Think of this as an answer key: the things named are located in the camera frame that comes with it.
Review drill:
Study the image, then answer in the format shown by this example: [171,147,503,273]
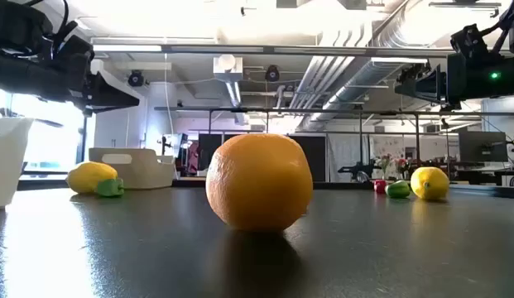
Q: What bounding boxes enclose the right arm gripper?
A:
[395,54,514,106]

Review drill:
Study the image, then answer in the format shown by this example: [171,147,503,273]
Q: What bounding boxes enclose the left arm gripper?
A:
[0,55,141,116]

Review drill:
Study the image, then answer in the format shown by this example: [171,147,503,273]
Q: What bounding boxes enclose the yellow lemon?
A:
[410,166,450,201]
[66,161,119,195]

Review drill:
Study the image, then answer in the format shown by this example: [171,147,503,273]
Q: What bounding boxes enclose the small green pepper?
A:
[94,177,125,198]
[384,180,412,199]

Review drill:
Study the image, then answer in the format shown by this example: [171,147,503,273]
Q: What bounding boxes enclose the long ceiling light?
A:
[92,44,164,54]

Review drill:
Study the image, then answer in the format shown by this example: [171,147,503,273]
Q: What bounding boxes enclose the dark background monitor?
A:
[458,131,509,163]

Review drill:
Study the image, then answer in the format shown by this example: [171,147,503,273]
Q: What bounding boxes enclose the small white plastic basket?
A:
[88,147,177,190]

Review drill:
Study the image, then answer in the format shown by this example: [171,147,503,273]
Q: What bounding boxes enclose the flower vase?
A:
[376,153,393,180]
[395,156,411,180]

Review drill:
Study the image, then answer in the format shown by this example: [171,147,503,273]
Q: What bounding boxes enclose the white curtain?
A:
[326,132,372,183]

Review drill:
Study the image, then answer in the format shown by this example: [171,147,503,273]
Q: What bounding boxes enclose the white ceiling pipes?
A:
[287,24,365,111]

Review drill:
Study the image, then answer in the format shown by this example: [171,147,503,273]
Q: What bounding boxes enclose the black metal rack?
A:
[153,106,514,183]

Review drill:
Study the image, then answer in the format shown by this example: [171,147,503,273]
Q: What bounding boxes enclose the white ceiling box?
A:
[213,54,244,83]

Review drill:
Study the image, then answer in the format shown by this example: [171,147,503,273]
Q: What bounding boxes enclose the large white plastic basket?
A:
[0,117,35,210]

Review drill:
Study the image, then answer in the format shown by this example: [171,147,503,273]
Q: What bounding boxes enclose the black partition panel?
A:
[197,132,327,183]

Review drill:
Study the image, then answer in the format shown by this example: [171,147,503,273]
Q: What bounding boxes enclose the black table mat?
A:
[0,186,514,298]

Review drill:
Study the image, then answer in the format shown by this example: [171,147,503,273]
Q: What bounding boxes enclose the grey overhead metal beam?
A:
[89,43,456,58]

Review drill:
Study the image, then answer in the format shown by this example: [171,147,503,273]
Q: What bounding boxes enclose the large orange citrus fruit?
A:
[205,132,315,232]

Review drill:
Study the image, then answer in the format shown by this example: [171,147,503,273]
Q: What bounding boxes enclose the black hanging camera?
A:
[397,62,430,84]

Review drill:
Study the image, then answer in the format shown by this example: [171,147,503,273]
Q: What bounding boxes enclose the round black ceiling camera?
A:
[127,70,146,89]
[264,65,281,84]

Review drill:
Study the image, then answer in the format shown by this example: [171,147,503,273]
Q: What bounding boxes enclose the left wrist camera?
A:
[45,22,96,72]

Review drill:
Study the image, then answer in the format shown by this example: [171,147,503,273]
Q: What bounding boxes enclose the silver ventilation duct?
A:
[300,56,430,132]

